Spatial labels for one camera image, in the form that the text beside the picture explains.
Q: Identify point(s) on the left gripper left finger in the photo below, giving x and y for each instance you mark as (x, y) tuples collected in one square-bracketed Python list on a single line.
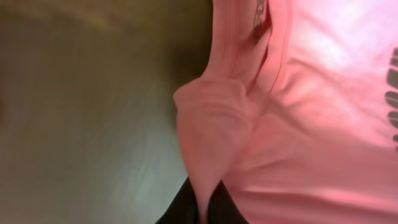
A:
[(183, 209)]

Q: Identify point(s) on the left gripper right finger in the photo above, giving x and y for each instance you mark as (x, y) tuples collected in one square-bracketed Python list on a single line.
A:
[(222, 209)]

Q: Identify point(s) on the coral pink t-shirt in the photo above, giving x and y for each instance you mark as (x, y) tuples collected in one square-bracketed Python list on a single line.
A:
[(296, 112)]

